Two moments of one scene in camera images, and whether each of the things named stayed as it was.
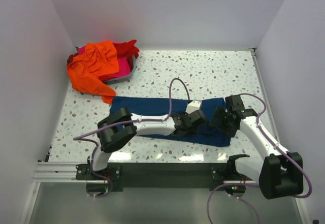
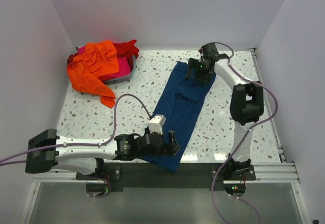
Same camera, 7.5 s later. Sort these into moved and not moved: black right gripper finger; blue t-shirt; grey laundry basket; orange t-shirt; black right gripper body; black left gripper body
Moved: black right gripper finger; black right gripper body; black left gripper body; blue t-shirt
Not moved: orange t-shirt; grey laundry basket
